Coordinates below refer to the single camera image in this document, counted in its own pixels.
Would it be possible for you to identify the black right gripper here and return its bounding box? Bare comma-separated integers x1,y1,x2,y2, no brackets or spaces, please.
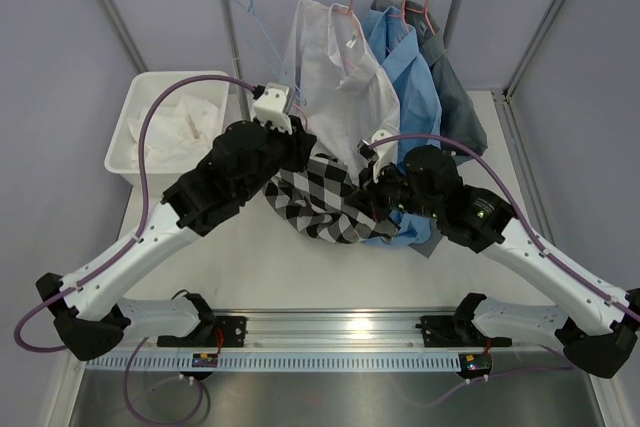
345,156,442,223

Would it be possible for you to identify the blue wire hanger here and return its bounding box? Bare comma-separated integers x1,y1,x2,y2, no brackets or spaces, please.
230,0,304,114

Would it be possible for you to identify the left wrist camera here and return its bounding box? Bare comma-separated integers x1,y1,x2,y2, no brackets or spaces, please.
252,82,293,135

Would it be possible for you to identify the blue shirt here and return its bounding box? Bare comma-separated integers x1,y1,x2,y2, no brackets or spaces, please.
363,6,442,248

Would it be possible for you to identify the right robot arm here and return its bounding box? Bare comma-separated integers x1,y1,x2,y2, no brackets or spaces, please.
348,143,639,379

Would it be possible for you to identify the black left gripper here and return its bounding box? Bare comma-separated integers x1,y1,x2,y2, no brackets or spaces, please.
238,115,316,202

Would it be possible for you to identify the white plastic basket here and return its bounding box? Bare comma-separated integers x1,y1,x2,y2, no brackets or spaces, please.
104,71,230,197

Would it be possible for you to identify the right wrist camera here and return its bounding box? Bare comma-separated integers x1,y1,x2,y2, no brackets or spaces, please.
358,129,397,183

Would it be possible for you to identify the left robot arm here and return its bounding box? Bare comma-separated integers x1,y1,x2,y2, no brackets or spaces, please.
36,117,316,361

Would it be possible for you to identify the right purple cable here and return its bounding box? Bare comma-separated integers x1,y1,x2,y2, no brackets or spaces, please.
359,133,640,323

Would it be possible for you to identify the light blue slotted cable duct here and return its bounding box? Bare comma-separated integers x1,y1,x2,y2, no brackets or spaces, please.
86,351,462,373

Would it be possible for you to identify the left aluminium frame post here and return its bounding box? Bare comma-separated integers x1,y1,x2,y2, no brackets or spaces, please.
96,0,148,74

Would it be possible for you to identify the right aluminium frame post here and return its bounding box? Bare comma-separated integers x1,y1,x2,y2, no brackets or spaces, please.
502,0,599,101

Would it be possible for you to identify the light grey white shirt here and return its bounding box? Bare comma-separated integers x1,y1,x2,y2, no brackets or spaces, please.
280,0,400,179

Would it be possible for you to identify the purple cable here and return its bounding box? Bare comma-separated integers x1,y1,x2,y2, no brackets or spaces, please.
359,133,640,323
12,74,261,353

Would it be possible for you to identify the aluminium mounting rail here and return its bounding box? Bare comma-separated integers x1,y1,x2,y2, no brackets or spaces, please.
119,307,566,356

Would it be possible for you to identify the black white checkered shirt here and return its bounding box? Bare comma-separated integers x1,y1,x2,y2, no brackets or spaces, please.
263,154,399,244

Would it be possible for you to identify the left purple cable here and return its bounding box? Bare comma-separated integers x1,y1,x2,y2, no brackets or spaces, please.
12,74,261,353

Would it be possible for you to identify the dark grey shirt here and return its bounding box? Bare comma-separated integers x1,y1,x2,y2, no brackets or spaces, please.
372,0,489,259

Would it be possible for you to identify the aluminium frame post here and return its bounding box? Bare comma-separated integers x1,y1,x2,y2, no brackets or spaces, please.
502,0,599,101
96,0,148,74

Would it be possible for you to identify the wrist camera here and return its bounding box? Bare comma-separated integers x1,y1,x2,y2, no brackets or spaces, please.
358,129,397,183
252,82,293,135

